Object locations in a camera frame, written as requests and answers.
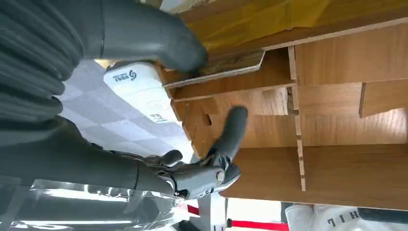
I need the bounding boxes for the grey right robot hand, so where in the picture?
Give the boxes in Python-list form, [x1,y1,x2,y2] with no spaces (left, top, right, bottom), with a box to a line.
[0,0,249,231]

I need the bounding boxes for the pale grey flat pad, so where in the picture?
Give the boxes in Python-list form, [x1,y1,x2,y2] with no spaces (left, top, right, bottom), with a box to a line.
[57,60,196,164]

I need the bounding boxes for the red barrier belt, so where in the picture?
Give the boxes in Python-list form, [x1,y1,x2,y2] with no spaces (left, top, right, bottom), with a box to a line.
[186,205,290,231]

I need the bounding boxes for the person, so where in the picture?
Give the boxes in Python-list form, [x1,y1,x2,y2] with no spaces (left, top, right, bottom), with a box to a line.
[284,204,408,231]

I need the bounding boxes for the wooden card box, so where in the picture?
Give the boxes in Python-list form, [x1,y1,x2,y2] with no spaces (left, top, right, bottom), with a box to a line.
[156,0,408,212]

